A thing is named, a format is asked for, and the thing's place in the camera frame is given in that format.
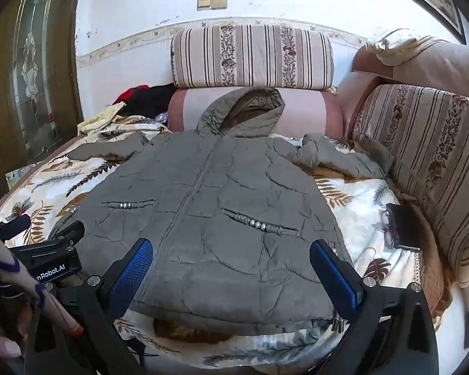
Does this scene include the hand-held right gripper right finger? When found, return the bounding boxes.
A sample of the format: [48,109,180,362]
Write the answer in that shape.
[310,239,440,375]

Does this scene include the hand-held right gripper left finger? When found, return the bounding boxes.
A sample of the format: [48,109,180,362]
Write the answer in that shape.
[25,237,154,375]

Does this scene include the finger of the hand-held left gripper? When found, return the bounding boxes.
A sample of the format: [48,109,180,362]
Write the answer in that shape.
[49,221,86,248]
[0,215,32,240]

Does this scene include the grey hooded puffer jacket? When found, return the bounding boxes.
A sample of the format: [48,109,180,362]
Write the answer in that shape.
[49,86,387,337]

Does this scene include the black clothes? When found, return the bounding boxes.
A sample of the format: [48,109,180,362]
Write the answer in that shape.
[123,83,176,118]

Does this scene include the leaf print blanket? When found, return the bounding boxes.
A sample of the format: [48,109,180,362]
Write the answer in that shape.
[0,115,426,370]

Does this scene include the green printed packet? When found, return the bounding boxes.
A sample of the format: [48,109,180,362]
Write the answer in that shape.
[6,162,38,190]

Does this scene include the pale yellow cloth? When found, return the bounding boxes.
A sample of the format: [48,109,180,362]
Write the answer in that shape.
[77,102,128,135]

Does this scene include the wooden door with glass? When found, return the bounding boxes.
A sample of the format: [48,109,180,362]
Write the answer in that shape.
[0,0,84,204]

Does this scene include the square striped floral cushion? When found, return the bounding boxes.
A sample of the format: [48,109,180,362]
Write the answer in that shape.
[350,84,469,286]

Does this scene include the red cloth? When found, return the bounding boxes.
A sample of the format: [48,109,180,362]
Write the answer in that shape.
[113,85,151,104]

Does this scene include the pink bolster cushion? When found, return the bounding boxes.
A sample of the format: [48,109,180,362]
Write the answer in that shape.
[167,86,344,139]

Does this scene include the cream cloth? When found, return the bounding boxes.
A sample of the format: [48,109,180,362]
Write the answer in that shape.
[365,29,444,67]

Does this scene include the long striped floral cushion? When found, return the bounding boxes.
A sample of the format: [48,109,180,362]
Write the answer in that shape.
[170,23,335,88]

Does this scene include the pink brown sofa cushion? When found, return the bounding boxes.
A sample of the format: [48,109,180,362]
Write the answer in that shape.
[352,39,469,102]

